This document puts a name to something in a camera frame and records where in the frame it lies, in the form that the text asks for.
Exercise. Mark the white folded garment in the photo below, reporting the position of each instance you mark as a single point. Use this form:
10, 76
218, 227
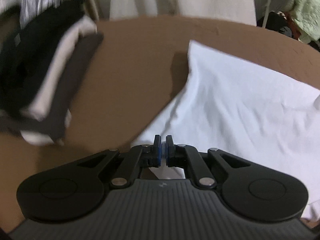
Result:
37, 138

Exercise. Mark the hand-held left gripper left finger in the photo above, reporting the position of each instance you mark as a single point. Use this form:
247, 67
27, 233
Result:
158, 155

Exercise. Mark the white garment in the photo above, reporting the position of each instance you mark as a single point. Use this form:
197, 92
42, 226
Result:
237, 105
37, 138

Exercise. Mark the dark cloth pile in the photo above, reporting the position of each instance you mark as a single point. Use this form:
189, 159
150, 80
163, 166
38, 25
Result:
275, 22

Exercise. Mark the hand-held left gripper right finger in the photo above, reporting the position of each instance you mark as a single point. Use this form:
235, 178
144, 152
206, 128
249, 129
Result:
168, 155

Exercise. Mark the beige metal pole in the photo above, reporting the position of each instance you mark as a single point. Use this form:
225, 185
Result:
90, 2

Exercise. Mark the light green cloth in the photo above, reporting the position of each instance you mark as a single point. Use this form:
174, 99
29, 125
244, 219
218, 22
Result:
307, 17

